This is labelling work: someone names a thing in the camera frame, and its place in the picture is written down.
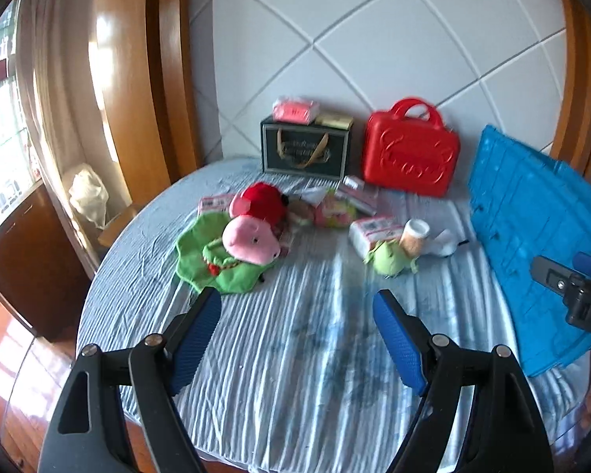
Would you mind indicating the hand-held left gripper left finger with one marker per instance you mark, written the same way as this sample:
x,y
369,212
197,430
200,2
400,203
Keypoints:
x,y
194,340

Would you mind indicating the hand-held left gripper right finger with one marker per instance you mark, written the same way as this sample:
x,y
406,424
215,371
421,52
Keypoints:
x,y
399,350

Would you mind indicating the blue plastic storage crate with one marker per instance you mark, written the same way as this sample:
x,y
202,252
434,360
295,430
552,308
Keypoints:
x,y
522,256

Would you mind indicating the pink pig plush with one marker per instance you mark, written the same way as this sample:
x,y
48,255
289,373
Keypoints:
x,y
251,236

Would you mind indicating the green cloth bag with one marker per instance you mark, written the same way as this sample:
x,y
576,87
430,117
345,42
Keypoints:
x,y
199,256

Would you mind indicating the green plush toy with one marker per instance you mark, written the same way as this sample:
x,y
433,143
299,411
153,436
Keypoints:
x,y
391,258

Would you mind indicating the striped blue bed sheet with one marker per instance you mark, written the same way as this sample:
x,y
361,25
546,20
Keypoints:
x,y
300,315

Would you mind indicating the paper cup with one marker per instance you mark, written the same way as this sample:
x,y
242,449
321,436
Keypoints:
x,y
413,236

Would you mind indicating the pink label tissue pack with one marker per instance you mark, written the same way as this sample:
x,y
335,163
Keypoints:
x,y
372,231

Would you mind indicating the small pink tissue pack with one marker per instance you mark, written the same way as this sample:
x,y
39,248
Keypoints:
x,y
214,204

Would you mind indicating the long white pink box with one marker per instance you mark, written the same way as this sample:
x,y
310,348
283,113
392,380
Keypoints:
x,y
359,199

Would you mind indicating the small white box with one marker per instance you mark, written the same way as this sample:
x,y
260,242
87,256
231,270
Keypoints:
x,y
354,183

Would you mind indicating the dark wooden cabinet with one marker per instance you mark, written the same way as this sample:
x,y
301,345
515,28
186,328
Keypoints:
x,y
34,261

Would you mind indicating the white plastic bag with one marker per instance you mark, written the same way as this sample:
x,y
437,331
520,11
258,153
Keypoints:
x,y
88,194

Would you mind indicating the red bear suitcase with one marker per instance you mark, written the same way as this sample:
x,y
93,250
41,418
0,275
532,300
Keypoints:
x,y
409,157

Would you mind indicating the black gift box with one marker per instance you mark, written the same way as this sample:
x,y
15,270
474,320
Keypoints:
x,y
303,150

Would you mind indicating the flat gold box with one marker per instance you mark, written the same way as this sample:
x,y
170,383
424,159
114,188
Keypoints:
x,y
334,121

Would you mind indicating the window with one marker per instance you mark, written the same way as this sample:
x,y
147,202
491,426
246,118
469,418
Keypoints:
x,y
0,133

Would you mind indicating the beige curtain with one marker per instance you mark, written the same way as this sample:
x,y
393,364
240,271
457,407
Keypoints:
x,y
59,83

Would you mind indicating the wooden framed padded headboard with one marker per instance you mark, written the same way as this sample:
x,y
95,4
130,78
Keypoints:
x,y
374,34

